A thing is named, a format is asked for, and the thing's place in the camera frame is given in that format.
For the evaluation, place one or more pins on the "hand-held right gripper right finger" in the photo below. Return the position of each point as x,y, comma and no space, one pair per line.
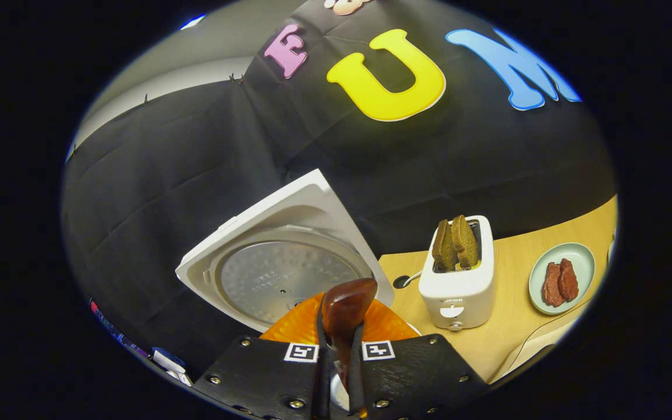
412,376

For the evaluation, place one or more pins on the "red meat slice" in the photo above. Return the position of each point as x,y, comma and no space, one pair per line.
569,280
552,286

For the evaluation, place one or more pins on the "brown wooden spoon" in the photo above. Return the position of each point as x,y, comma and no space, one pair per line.
347,306

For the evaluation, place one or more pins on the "black table grommet hole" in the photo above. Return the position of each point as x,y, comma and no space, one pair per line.
399,283

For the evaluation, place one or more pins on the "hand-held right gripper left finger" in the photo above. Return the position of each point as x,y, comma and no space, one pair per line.
260,379

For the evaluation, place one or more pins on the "white toaster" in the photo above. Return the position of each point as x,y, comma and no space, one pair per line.
458,297

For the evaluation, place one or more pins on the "brown toast slice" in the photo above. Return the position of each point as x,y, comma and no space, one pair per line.
444,248
467,242

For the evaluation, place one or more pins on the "white rice cooker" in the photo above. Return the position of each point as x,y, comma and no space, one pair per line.
289,233

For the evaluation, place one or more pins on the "light green plate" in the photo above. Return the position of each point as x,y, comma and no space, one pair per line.
584,262

